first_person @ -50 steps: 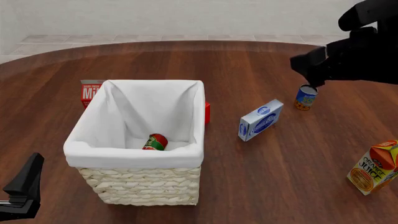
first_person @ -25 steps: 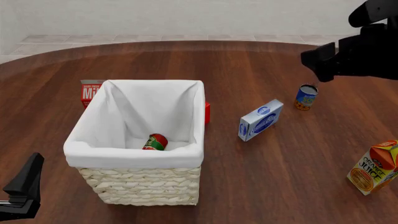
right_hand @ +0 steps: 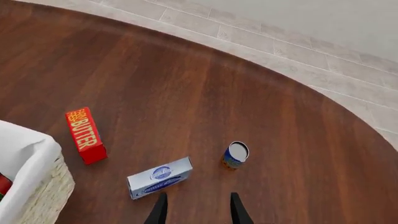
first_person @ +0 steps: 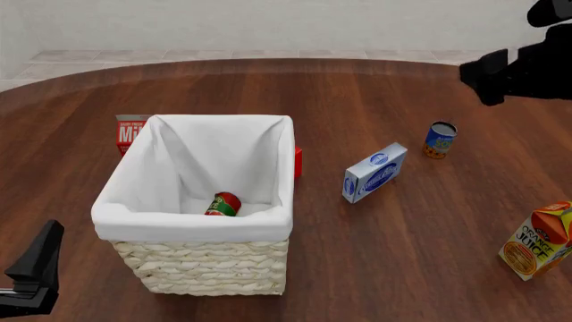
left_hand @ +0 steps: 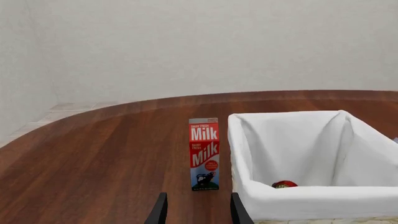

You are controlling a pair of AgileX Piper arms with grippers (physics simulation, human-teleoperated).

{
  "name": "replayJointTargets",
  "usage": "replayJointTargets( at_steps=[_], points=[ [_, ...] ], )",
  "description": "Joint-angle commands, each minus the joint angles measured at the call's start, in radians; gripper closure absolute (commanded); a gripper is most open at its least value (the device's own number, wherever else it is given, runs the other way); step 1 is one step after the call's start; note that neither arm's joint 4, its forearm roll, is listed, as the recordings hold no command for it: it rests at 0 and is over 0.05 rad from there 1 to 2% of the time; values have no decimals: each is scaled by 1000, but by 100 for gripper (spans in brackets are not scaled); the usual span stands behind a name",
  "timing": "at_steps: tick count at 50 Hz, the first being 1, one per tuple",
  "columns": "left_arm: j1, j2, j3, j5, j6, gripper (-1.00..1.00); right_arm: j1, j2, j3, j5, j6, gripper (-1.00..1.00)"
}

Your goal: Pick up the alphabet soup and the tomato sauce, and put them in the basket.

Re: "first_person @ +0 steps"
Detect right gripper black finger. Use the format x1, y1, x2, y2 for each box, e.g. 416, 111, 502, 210
458, 48, 510, 86
469, 72, 510, 107

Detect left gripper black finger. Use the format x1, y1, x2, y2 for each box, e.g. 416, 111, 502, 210
4, 219, 65, 292

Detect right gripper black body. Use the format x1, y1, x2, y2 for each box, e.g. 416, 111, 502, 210
506, 42, 547, 99

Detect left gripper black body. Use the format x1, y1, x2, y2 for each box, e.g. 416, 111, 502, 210
0, 283, 60, 317

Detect blue alphabet soup can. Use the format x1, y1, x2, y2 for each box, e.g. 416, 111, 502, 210
422, 120, 458, 160

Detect white-lined wicker basket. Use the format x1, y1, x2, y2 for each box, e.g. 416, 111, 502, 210
90, 114, 296, 298

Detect red green tomato sauce can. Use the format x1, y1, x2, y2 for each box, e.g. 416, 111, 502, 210
204, 191, 243, 217

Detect blue white cream cheese box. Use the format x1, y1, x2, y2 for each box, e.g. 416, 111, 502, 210
341, 141, 408, 205

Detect red white milk carton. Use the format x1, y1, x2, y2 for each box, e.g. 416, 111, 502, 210
115, 114, 150, 158

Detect orange juice carton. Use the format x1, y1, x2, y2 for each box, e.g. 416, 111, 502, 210
498, 200, 572, 282

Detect small red box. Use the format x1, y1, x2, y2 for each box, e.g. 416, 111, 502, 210
293, 145, 304, 179

